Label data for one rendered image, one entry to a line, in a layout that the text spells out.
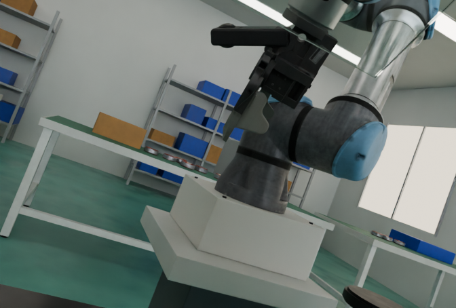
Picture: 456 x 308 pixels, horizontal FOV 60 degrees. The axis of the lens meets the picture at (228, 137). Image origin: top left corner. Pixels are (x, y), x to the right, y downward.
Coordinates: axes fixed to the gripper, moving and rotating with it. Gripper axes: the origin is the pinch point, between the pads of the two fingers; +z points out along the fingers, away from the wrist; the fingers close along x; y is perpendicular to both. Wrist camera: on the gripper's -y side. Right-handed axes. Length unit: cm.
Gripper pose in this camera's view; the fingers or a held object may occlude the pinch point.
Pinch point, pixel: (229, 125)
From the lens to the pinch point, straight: 63.4
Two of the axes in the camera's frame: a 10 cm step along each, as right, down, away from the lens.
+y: 8.6, 5.2, -0.2
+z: -4.7, 8.0, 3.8
